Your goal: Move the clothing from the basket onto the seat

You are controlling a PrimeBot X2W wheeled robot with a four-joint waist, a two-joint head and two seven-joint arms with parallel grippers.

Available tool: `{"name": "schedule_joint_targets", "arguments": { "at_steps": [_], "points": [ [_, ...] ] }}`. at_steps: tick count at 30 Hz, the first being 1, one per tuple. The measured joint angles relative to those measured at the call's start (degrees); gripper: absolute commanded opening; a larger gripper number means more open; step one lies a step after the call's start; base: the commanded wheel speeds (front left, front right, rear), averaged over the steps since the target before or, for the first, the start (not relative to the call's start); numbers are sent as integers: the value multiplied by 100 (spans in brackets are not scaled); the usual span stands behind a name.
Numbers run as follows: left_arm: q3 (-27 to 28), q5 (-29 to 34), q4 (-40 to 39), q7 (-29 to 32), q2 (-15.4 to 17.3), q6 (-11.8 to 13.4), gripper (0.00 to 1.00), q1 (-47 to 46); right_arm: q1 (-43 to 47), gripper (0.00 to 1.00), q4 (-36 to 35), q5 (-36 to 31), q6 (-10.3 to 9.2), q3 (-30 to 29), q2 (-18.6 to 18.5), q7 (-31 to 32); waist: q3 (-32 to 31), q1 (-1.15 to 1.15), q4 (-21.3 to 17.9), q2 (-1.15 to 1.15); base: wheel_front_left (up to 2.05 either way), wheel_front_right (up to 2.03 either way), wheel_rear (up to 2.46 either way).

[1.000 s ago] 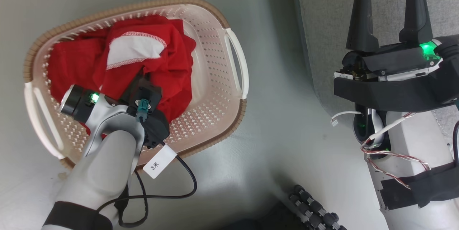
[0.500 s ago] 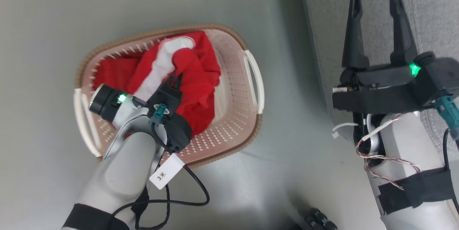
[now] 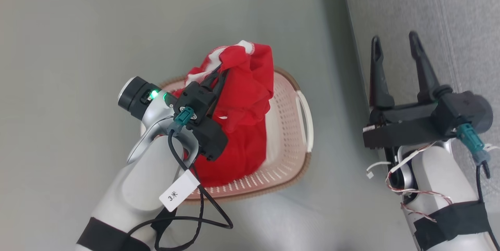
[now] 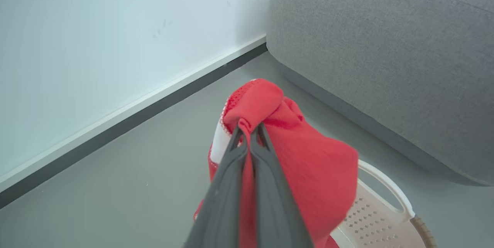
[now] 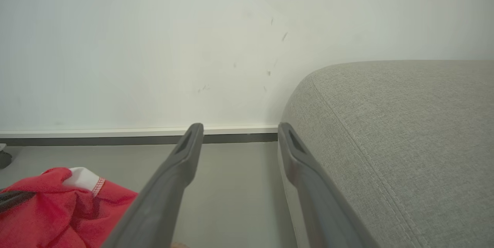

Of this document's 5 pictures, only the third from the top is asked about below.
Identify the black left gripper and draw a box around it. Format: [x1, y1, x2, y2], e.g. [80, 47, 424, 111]
[193, 64, 231, 162]

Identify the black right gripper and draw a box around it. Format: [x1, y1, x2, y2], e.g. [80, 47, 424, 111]
[362, 30, 444, 150]

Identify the red clothing with white trim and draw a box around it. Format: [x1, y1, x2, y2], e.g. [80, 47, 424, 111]
[172, 41, 275, 188]

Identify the cream perforated laundry basket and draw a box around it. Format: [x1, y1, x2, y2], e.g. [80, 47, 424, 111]
[141, 67, 314, 204]

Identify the grey fabric sofa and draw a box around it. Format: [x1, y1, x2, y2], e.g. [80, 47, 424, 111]
[341, 0, 500, 212]

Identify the black tape band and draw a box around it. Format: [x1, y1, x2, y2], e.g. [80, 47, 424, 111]
[413, 201, 493, 251]
[76, 217, 151, 251]

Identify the thin white wire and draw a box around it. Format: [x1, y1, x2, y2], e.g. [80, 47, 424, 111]
[366, 161, 392, 179]

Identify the black cable with teal plug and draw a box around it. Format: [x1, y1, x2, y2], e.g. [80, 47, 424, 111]
[125, 106, 234, 251]
[456, 123, 500, 251]

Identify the red white twisted wire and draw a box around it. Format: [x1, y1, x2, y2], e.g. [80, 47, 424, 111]
[386, 141, 454, 223]

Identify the white paper cable tag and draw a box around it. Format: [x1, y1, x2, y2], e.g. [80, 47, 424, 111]
[159, 170, 200, 212]

